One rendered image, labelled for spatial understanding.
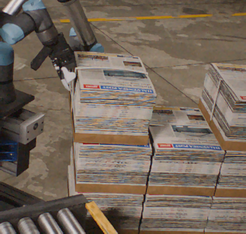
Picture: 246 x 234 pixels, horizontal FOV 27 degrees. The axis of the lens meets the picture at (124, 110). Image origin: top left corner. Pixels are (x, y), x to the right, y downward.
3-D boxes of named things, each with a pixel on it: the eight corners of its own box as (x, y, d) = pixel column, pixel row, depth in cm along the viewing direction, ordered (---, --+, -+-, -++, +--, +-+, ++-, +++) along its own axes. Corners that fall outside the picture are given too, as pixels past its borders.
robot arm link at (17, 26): (-5, 39, 188) (17, 24, 194) (16, 49, 182) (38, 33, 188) (-11, 21, 182) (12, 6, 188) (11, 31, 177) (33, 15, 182)
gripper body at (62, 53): (76, 63, 196) (62, 36, 190) (55, 72, 197) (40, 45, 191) (74, 56, 203) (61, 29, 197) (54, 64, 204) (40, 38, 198)
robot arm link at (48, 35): (35, 35, 189) (35, 28, 196) (40, 46, 191) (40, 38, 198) (54, 27, 188) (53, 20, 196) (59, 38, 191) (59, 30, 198)
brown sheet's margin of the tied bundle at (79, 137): (70, 121, 209) (71, 112, 207) (140, 125, 214) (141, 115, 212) (73, 142, 195) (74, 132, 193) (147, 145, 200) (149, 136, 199)
